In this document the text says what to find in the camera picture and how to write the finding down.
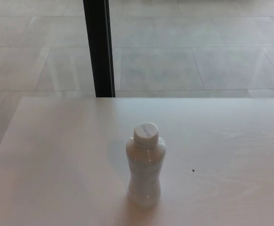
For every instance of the white screw cap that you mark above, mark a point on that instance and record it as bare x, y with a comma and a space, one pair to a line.
146, 132

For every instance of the white plastic bottle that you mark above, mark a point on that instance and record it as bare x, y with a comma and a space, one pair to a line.
144, 174

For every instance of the black vertical frame post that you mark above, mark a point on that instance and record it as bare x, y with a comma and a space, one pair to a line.
99, 47

